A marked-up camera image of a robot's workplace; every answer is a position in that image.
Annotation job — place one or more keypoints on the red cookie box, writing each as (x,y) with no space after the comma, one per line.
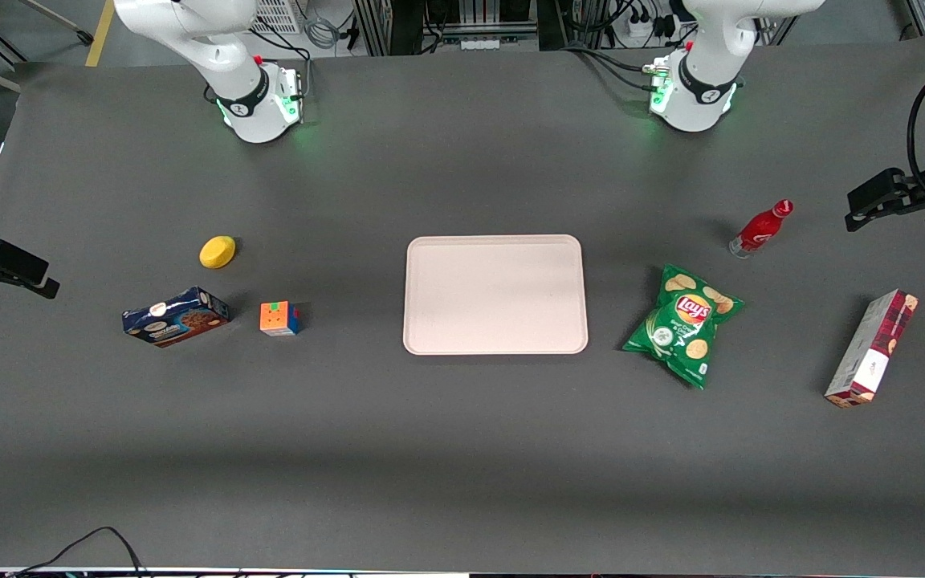
(872,349)

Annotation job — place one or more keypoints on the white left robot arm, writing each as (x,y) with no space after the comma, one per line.
(699,88)

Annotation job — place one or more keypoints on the blue cookie box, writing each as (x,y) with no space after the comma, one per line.
(176,316)

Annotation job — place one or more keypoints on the white perforated box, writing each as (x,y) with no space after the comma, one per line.
(276,14)

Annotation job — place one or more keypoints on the beige plastic tray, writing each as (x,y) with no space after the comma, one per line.
(495,294)

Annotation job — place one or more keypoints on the red soda bottle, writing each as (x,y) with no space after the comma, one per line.
(759,229)

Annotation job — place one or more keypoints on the green chips bag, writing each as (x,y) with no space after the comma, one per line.
(683,325)

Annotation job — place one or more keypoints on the colourful puzzle cube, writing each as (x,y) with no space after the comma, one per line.
(279,318)

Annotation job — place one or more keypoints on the white power strip with plugs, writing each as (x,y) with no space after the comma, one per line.
(647,29)

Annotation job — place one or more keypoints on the small white power strip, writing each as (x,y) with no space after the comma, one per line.
(480,43)

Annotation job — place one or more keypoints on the dark aluminium frame post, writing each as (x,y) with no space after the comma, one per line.
(372,26)

